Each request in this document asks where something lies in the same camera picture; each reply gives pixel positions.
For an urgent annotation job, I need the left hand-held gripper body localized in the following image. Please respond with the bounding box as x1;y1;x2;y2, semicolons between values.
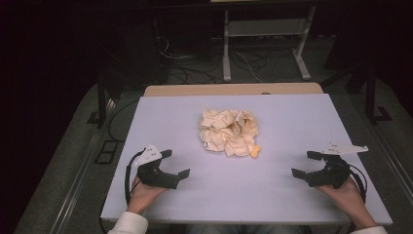
133;143;168;188

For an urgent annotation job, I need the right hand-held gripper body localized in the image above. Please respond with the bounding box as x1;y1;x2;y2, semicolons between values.
320;140;370;190

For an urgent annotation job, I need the cream baby garment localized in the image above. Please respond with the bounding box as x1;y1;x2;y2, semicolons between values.
198;108;263;160

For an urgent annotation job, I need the person's left hand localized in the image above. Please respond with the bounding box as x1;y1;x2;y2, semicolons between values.
127;175;169;216

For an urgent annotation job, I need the person's right hand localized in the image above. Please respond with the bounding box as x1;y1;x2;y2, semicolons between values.
315;176;369;228

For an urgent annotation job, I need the black metal stand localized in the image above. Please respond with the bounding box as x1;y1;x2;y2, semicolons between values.
320;61;394;125
86;69;122;129

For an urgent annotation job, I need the light wooden table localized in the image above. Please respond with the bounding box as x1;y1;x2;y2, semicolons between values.
143;82;324;98

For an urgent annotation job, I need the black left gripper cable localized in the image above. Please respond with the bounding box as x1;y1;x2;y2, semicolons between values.
124;148;146;207

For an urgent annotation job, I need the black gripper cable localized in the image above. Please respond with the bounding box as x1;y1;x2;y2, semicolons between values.
348;163;368;205
124;148;146;207

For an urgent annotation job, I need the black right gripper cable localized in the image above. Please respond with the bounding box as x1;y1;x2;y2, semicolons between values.
348;163;368;205

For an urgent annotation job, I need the black floor frame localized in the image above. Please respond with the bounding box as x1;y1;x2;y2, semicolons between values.
94;139;124;166

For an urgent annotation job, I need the tangle of floor cables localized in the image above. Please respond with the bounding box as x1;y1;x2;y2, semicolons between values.
152;28;281;86

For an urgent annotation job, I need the white metal stand frame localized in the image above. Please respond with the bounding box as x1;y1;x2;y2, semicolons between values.
221;4;318;83

